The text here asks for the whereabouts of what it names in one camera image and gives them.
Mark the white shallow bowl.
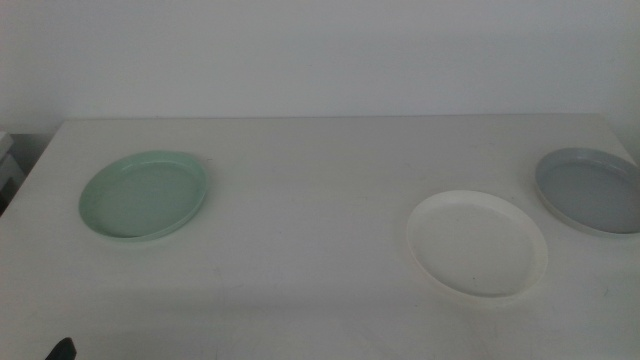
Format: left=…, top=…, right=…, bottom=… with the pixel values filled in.
left=406, top=189, right=549, bottom=300

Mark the mint green shallow bowl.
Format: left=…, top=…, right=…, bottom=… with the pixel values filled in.
left=78, top=150, right=209, bottom=243

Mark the grey shallow bowl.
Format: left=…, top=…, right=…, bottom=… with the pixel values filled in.
left=533, top=147, right=640, bottom=238

